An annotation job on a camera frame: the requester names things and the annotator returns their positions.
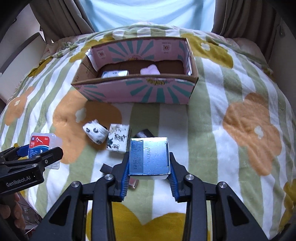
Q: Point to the right brown curtain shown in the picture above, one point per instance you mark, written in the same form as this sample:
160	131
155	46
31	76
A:
253	20

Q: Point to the light blue sheer curtain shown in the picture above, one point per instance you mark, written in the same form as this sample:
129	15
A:
190	14

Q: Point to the person's left hand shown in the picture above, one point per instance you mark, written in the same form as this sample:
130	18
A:
17	212

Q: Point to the white bedside furniture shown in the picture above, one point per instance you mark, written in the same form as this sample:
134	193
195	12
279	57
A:
22	47

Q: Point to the silver blue small box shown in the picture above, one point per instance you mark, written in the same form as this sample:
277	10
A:
149	158

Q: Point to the pink teal cardboard box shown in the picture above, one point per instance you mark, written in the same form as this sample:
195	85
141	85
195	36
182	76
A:
173	57

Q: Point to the white panda sock roll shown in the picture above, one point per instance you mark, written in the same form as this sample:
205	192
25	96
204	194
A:
96	132

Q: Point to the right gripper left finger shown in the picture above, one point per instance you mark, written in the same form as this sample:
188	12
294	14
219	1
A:
66	220

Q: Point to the brown curtain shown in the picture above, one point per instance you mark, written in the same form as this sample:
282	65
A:
253	20
61	18

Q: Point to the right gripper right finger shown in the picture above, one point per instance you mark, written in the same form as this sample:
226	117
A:
231	219

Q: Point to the black garbage bag roll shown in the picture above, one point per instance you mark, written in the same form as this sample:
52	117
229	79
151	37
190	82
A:
144	134

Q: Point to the pink cloth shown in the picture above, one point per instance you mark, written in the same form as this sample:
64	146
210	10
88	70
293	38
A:
150	70

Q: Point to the left brown curtain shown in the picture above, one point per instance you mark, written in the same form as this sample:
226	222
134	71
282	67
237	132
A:
61	18

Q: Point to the white blue plastic case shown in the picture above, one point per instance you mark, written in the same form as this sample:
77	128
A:
115	73

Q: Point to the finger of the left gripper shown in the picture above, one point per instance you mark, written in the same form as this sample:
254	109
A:
45	159
15	152

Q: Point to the white floral tissue pack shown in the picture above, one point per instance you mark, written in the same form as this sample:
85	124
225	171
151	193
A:
118	138

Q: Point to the red blue floss box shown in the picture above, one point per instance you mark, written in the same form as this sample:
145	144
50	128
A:
42	142

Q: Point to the red lip gloss tube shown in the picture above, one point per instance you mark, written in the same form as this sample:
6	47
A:
105	169

